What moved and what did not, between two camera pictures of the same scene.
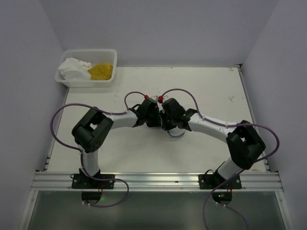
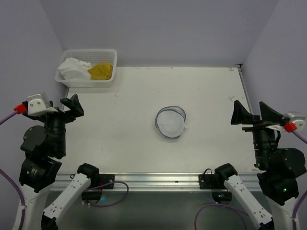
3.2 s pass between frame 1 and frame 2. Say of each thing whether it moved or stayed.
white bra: stayed
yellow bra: stayed
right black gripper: moved
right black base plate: stayed
